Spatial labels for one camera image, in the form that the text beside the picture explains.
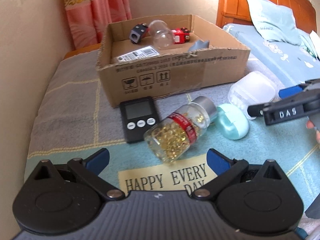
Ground cardboard box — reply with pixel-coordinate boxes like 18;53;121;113
96;15;250;108

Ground barcode packet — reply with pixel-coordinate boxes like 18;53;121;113
111;46;160;63

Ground fish oil capsule bottle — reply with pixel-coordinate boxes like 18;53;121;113
144;96;217;164

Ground person right hand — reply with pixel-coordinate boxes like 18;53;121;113
306;120;320;144

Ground dark toy block red buttons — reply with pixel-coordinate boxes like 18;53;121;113
129;23;149;44

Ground light blue oval case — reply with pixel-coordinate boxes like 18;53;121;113
215;103;249;140

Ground black digital timer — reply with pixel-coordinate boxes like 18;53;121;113
119;96;159;144

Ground pink patterned curtain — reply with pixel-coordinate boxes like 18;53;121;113
63;0;132;49

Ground plaid blanket mat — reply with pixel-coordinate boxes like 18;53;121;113
24;51;319;208

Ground clear plastic jar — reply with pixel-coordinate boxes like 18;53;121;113
149;20;175;50

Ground grey elephant toy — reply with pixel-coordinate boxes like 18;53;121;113
188;40;209;51

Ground light blue pillow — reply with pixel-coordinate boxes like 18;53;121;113
246;0;301;45

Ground white medicine bottle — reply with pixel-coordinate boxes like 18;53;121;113
228;71;278;120

